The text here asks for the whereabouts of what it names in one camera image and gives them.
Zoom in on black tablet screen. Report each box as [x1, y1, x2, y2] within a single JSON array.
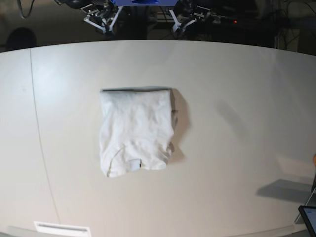
[[298, 206, 316, 237]]

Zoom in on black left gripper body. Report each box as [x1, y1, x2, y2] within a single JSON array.
[[175, 3, 210, 16]]

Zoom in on grey tablet stand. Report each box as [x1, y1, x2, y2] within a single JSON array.
[[294, 177, 316, 224]]

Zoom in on white T-shirt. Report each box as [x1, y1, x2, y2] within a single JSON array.
[[99, 88, 175, 178]]

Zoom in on white label strip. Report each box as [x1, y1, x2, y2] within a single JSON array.
[[34, 221, 91, 237]]

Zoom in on black power strip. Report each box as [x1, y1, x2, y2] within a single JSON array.
[[158, 13, 245, 25]]

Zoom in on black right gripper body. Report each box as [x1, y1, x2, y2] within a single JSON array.
[[87, 4, 116, 24]]

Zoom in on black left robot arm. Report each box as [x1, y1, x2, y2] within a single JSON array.
[[173, 0, 259, 24]]

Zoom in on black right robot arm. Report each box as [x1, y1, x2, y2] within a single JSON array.
[[54, 0, 118, 24]]

